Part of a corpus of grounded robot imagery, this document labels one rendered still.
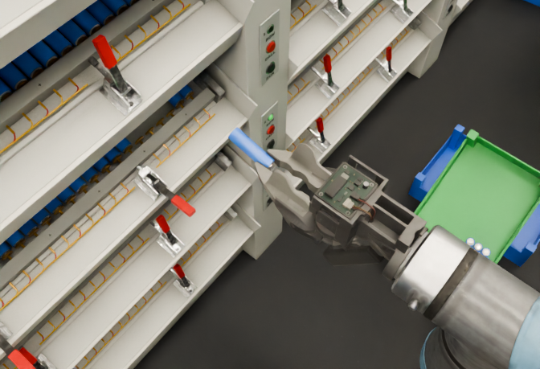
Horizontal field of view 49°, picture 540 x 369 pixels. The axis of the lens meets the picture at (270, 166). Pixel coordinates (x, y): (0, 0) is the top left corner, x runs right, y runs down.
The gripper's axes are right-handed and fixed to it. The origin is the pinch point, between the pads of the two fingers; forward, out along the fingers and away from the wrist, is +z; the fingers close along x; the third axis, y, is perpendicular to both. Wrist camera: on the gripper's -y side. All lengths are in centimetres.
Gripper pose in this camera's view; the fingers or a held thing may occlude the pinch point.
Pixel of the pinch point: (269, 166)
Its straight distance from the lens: 73.9
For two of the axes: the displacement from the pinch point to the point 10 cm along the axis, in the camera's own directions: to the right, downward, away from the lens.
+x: -6.3, 6.6, -4.1
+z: -7.7, -5.5, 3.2
